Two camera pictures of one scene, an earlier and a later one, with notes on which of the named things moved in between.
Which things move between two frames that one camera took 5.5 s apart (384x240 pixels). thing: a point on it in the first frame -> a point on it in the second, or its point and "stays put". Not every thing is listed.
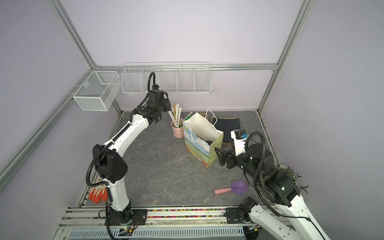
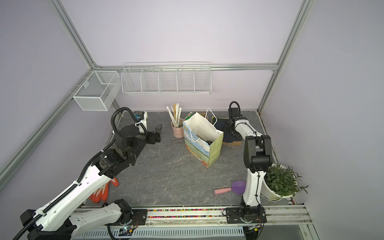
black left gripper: (167, 101) -> (153, 139)
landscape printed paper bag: (202, 138) stays put
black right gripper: (225, 159) -> (226, 127)
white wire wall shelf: (178, 77) stays put
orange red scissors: (98, 193) stays put
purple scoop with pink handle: (239, 187) stays put
